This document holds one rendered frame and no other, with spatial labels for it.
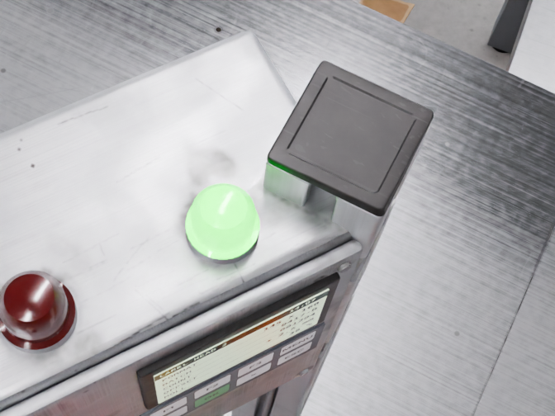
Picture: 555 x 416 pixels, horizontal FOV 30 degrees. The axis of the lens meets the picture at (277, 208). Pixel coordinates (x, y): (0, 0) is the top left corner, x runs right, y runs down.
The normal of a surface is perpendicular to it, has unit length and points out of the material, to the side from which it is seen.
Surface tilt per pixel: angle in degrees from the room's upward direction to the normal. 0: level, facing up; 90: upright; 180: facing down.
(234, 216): 14
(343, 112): 0
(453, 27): 0
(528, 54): 0
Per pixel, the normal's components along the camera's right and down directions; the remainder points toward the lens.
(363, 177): 0.07, -0.39
